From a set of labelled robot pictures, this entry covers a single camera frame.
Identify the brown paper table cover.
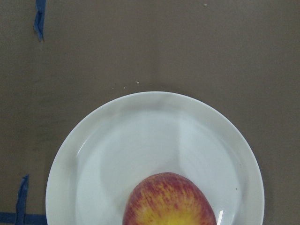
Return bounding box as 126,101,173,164
0,0,300,225

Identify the white round plate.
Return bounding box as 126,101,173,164
45,91,264,225

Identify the red yellow apple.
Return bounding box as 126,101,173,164
122,172,217,225

